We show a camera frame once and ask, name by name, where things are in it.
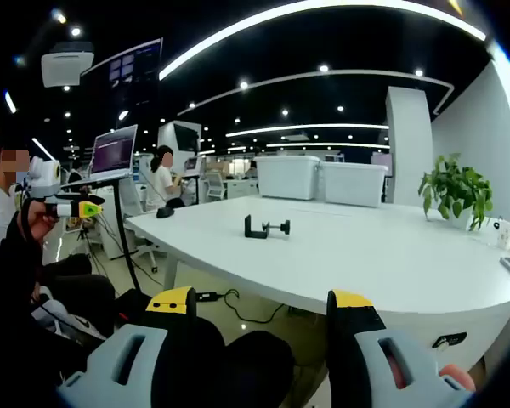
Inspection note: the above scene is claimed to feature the person's right leg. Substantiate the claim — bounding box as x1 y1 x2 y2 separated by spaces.
223 330 297 408

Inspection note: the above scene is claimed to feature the white desk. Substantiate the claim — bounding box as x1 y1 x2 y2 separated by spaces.
125 195 510 375

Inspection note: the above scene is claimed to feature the curved ceiling light strip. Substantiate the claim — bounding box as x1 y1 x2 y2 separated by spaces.
158 0 488 82

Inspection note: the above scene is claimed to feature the green potted plant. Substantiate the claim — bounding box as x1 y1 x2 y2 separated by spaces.
417 153 494 233

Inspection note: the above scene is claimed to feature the white office chair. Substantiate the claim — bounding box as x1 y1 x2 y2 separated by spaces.
205 171 227 201
121 180 161 273

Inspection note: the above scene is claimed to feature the person's right hand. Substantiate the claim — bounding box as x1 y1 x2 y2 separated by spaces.
438 362 478 393

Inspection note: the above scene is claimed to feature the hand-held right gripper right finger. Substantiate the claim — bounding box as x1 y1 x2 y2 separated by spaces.
326 288 477 408

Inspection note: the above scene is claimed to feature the black desk height controller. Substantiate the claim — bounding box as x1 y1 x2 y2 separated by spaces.
432 331 468 350

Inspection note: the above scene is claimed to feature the black clamp fixed fixture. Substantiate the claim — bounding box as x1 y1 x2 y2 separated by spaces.
244 214 269 240

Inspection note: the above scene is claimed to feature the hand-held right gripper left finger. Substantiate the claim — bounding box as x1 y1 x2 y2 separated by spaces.
57 285 197 408

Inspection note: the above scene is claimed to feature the black power cable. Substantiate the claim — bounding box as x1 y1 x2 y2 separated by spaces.
218 288 286 325

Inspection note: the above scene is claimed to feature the silver laptop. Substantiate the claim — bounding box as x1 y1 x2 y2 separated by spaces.
88 124 139 179

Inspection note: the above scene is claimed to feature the large dark hanging screen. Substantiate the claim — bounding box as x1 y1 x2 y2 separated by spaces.
80 37 163 111

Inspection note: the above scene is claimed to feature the white display kiosk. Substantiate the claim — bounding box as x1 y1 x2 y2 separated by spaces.
157 120 203 171

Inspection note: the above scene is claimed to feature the white sneaker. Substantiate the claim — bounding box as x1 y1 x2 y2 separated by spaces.
31 297 107 346

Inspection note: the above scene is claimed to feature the person's left hand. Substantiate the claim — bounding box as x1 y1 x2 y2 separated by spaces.
28 199 65 240

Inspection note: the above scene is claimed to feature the white ceiling air conditioner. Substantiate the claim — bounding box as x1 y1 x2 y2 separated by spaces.
41 41 96 88

